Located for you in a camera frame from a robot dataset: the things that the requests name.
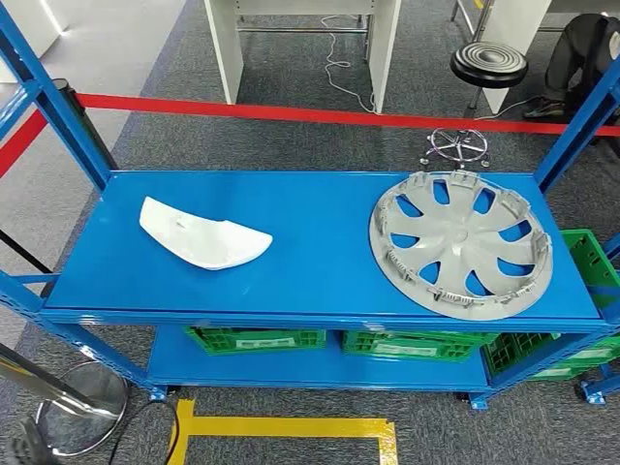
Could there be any white curved plastic car part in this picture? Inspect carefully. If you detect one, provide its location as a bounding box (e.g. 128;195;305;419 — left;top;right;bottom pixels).
139;196;274;271

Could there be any blue metal shelf rack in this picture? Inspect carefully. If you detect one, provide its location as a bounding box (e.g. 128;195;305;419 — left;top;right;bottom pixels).
0;0;620;412

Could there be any long red barrier belt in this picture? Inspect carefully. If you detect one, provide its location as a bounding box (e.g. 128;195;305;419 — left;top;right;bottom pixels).
75;92;620;138

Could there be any green plastic crate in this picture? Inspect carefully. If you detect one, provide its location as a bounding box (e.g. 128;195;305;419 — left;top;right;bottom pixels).
482;229;620;383
183;325;327;357
341;329;500;364

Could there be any grey plastic wheel cover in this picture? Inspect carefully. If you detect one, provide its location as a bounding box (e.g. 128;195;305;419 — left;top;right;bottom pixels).
369;170;554;323

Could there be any white desk with steel bar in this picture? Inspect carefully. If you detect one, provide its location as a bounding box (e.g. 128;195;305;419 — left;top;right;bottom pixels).
203;0;403;115

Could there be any chrome star stool base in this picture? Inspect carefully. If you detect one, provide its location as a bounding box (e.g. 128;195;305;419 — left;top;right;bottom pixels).
418;127;490;171

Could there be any black round stool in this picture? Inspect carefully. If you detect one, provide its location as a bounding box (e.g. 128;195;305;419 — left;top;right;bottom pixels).
449;41;529;111

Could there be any short red barrier belt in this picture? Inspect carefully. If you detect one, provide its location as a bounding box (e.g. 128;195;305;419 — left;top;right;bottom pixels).
0;108;50;179

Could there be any person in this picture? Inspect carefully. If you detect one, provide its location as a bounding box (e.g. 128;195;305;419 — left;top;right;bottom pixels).
523;13;620;120

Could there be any white block platform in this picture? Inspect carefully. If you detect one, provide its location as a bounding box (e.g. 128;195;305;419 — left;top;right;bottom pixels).
0;0;69;84

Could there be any white coiled floor cable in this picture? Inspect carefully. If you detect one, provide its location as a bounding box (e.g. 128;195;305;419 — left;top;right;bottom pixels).
321;14;376;114

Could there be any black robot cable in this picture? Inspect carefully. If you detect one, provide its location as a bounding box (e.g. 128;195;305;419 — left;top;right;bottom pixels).
108;399;180;465

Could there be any thin white cable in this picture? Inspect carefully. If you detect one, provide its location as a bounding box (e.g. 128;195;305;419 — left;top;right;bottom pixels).
473;94;546;122

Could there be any chrome stanchion post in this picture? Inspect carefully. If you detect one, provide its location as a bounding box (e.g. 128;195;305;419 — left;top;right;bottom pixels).
0;341;130;459
51;77;120;189

